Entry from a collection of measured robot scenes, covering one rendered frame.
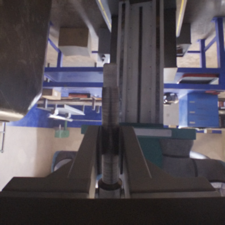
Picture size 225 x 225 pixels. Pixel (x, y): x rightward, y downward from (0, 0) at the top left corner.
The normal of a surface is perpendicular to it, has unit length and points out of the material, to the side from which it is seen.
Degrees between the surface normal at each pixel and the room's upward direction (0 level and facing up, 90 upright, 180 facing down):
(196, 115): 90
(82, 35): 90
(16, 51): 90
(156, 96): 90
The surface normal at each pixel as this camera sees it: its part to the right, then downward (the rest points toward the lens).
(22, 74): 0.99, 0.04
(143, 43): -0.26, -0.12
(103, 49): 0.11, -0.11
